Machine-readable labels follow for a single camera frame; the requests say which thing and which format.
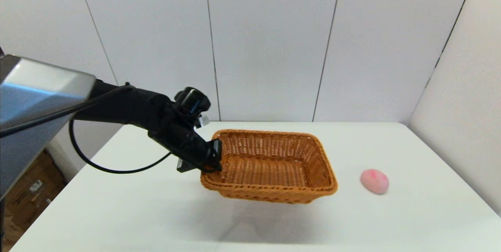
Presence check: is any orange woven wicker basket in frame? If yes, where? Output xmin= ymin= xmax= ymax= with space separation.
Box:
xmin=200 ymin=129 xmax=338 ymax=204

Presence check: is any pink peach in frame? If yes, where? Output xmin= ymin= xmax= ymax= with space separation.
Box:
xmin=360 ymin=169 xmax=389 ymax=195

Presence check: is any silver grey robot panel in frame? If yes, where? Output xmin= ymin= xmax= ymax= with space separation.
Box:
xmin=0 ymin=54 xmax=97 ymax=200

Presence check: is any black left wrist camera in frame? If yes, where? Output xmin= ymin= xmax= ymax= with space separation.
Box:
xmin=174 ymin=87 xmax=212 ymax=128

